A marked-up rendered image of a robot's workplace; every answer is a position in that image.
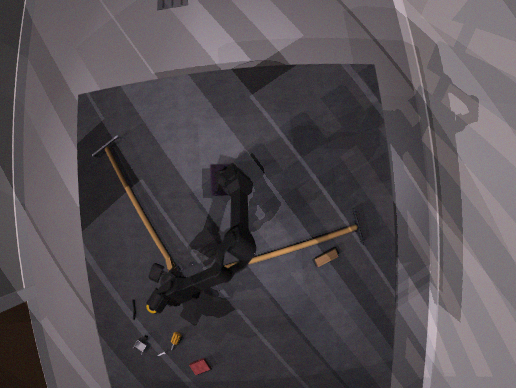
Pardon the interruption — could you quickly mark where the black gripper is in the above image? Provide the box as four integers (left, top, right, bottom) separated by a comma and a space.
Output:
149, 263, 201, 299

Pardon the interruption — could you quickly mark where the brown rectangular block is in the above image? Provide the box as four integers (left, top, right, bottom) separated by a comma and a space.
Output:
314, 249, 339, 267

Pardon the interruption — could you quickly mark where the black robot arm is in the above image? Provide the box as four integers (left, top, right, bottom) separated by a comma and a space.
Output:
147, 163, 256, 313

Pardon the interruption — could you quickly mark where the red block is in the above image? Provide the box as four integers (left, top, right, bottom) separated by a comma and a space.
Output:
189, 358, 211, 375

